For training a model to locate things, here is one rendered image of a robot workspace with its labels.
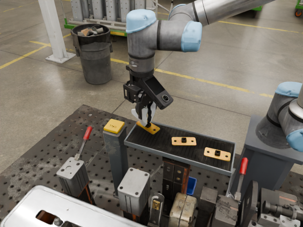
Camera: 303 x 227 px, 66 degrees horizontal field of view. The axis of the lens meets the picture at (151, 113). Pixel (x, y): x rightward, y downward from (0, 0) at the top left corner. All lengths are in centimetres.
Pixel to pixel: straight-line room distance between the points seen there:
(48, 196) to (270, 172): 85
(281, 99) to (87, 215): 76
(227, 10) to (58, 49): 368
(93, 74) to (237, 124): 196
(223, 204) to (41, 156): 108
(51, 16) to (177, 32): 354
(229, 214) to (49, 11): 371
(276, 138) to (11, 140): 250
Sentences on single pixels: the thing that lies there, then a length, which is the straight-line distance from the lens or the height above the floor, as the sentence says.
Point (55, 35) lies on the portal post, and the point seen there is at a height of 41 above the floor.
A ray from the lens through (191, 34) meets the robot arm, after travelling 61.
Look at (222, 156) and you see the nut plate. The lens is 81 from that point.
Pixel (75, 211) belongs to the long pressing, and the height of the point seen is 100.
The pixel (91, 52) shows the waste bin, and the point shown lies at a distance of 315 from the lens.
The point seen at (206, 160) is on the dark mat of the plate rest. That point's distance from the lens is 79.
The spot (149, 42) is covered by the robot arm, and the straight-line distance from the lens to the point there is 62.
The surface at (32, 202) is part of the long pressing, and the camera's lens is 96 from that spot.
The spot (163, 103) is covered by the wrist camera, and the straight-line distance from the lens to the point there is 66.
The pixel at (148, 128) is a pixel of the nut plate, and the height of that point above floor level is 122.
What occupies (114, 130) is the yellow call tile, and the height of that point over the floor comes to 116.
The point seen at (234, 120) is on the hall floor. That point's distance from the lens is 287.
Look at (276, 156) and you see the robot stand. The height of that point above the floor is 108.
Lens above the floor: 175
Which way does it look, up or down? 39 degrees down
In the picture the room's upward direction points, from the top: straight up
